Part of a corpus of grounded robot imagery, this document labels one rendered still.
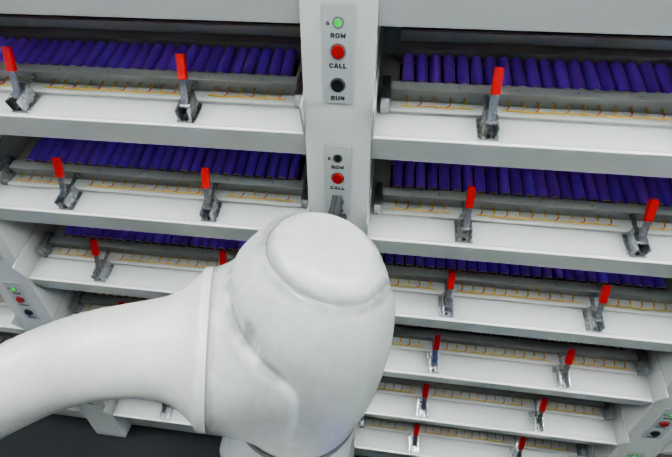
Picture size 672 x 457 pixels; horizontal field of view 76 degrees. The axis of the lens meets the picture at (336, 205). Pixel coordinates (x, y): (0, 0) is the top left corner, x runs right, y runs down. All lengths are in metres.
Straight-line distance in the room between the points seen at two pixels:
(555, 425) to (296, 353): 1.06
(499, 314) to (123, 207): 0.72
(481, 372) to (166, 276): 0.70
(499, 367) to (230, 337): 0.85
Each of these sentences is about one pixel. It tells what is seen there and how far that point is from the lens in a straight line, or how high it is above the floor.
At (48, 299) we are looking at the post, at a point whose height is 0.61.
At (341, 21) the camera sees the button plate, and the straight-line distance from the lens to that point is 0.55.
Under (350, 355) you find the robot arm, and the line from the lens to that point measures 0.24.
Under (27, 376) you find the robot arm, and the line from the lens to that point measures 0.32.
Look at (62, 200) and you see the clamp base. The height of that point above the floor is 0.90.
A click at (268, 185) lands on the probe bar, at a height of 0.93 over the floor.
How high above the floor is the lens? 1.36
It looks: 37 degrees down
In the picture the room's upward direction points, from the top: straight up
